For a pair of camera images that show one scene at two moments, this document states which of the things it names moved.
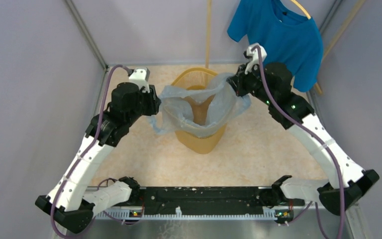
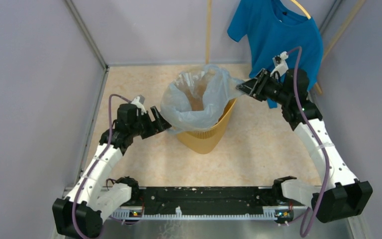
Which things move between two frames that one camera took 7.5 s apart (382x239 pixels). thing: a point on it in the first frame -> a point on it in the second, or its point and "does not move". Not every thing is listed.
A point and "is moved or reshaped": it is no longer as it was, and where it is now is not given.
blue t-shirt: (288, 36) does not move
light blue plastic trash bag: (200, 111) is moved or reshaped
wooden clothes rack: (208, 15) does not move
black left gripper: (154, 101) -> (159, 123)
